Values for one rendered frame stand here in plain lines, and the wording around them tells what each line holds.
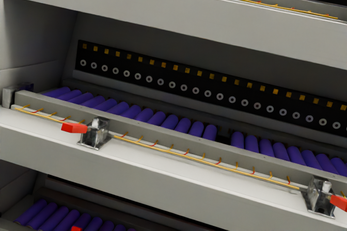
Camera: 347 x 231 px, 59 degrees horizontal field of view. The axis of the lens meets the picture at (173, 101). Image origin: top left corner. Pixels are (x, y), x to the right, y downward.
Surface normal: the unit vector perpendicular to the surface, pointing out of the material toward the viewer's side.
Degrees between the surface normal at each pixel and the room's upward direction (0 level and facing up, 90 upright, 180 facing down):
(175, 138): 105
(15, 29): 90
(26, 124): 15
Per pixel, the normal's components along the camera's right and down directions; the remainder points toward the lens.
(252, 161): -0.21, 0.22
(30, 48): 0.96, 0.25
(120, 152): 0.20, -0.94
